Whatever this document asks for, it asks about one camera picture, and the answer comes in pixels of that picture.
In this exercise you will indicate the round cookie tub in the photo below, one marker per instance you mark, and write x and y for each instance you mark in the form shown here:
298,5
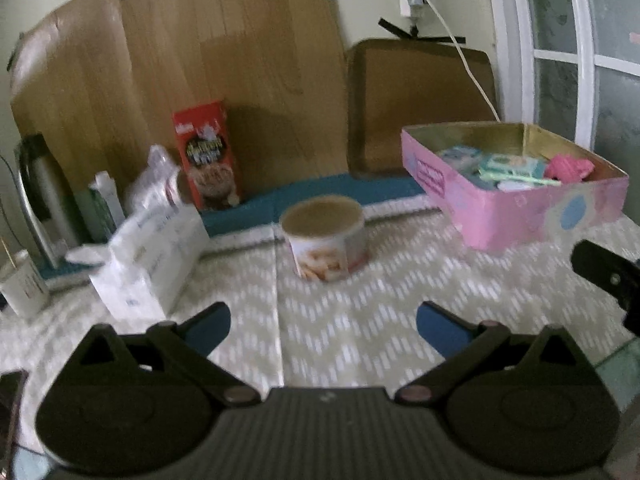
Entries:
327,237

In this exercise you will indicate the green small packet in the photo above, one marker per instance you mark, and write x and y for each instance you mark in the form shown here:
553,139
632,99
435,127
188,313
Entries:
497,166

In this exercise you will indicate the brown woven tray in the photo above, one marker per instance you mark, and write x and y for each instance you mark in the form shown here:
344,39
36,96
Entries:
393,83

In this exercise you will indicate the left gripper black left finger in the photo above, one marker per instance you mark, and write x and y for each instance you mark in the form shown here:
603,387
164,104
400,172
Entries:
187,346

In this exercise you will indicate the white tissue pack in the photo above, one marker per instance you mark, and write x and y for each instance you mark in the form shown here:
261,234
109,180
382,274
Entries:
144,267

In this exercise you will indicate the large wooden board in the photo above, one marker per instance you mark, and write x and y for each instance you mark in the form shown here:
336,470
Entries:
101,80

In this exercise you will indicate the white window frame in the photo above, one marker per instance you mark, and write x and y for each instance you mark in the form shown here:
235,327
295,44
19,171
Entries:
571,66

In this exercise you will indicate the blue mat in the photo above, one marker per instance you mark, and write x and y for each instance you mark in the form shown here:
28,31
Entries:
266,209

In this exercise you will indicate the red cereal box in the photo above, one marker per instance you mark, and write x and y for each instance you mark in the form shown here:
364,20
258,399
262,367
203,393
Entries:
207,158

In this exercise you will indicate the steel thermos flask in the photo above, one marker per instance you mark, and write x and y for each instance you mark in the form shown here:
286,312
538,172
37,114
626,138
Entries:
48,202

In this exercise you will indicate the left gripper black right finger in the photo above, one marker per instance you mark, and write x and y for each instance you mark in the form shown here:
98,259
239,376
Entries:
467,349

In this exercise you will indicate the zigzag patterned tablecloth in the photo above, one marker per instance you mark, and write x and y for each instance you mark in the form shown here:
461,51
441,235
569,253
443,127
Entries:
362,331

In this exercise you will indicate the white blue wipes packet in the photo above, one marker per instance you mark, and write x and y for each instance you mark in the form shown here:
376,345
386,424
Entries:
509,185

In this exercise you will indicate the clear plastic bag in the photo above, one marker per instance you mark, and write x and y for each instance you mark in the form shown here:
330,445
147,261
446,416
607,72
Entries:
162,184

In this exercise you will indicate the pink plush toy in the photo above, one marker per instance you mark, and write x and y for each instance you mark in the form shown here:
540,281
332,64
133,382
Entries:
568,169

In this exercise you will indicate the light blue small box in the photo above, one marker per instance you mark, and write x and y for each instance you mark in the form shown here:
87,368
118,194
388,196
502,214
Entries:
461,157

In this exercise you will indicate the small white carton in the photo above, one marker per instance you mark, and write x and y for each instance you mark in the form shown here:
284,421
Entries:
106,203

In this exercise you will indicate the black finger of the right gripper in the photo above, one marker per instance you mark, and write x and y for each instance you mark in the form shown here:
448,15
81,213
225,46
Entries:
614,274

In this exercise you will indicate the pink macaron tin box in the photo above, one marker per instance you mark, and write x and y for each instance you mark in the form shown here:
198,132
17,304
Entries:
493,220

